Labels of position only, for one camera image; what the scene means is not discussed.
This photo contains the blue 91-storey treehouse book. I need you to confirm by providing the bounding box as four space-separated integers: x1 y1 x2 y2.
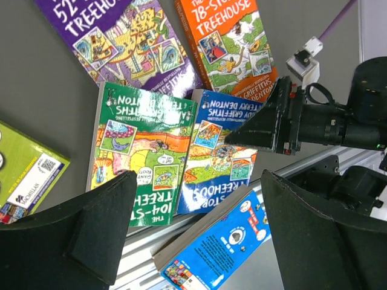
176 89 262 214

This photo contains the orange 78-storey treehouse book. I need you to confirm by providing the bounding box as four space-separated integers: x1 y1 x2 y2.
175 0 278 103

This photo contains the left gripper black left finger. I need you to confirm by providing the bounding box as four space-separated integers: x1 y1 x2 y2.
1 171 137 289

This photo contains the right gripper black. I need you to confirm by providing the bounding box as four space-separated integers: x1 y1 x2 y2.
224 77 305 156

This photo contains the aluminium mounting rail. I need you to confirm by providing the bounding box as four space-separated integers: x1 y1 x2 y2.
114 144 387 290

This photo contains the blue back-cover book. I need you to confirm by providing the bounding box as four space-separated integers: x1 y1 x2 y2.
153 185 271 289

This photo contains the purple 52-storey treehouse book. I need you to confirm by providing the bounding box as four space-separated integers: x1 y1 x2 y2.
35 0 203 98

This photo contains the green 104-storey treehouse book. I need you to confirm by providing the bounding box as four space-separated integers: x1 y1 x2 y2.
86 82 198 227

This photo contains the lime green book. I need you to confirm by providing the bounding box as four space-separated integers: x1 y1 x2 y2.
1 121 70 224

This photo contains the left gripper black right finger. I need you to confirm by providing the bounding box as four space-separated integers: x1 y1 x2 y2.
261 170 386 289

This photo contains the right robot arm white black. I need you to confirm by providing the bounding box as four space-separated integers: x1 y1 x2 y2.
225 57 386 221

